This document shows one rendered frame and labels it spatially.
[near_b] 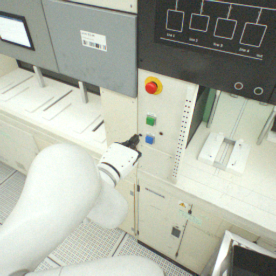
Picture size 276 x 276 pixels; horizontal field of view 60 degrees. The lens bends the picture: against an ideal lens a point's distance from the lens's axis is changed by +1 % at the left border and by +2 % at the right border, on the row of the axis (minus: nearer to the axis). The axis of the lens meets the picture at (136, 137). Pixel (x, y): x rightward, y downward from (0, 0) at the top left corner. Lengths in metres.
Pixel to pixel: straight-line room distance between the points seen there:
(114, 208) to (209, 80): 0.44
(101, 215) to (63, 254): 1.41
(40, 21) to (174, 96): 0.55
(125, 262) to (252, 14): 0.56
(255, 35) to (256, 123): 0.95
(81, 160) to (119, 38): 0.55
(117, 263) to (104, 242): 1.68
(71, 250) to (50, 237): 1.67
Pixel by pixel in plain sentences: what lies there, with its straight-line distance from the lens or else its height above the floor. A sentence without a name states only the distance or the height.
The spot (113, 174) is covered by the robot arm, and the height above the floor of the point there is 1.23.
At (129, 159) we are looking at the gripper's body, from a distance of 0.73.
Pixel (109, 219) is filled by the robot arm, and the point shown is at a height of 1.27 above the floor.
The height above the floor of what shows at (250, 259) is 0.87.
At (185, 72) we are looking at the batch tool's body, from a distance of 0.74.
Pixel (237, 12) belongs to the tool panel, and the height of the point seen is 1.60.
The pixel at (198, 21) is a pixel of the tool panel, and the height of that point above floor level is 1.57.
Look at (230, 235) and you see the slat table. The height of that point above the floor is 0.76.
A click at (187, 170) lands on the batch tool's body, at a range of 1.18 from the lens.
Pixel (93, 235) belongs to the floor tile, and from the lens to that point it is 1.96.
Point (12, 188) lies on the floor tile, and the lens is 2.40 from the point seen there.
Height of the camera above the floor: 1.78
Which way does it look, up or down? 44 degrees down
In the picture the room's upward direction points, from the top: straight up
